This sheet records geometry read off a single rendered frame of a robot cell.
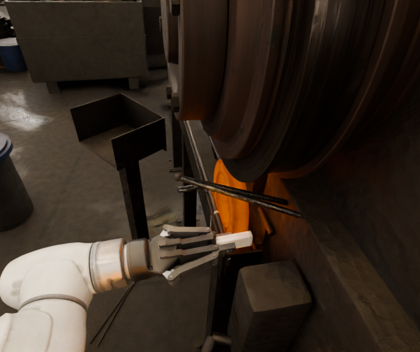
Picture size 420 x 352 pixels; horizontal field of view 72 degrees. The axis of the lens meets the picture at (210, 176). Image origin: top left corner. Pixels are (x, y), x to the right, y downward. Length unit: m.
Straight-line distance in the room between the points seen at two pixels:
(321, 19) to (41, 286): 0.51
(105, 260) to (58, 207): 1.29
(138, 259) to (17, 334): 0.19
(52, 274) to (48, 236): 1.14
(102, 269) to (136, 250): 0.06
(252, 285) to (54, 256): 0.34
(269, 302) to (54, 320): 0.31
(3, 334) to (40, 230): 1.28
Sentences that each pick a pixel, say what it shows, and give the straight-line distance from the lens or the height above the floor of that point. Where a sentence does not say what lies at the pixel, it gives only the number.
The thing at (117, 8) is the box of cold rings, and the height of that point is 0.69.
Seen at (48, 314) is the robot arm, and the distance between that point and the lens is 0.51.
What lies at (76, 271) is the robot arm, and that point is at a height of 0.76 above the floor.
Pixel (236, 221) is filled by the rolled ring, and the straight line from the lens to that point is 0.57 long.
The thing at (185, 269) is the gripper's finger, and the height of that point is 0.75.
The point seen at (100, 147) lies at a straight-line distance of 1.12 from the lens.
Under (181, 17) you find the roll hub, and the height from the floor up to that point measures 1.14.
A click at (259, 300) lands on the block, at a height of 0.80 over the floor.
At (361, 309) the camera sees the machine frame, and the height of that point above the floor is 0.87.
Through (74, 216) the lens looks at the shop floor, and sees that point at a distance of 1.74.
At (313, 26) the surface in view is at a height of 1.16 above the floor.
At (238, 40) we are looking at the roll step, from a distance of 0.30.
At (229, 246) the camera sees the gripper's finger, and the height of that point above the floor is 0.75.
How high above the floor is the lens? 1.20
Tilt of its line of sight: 40 degrees down
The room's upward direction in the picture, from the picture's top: 3 degrees clockwise
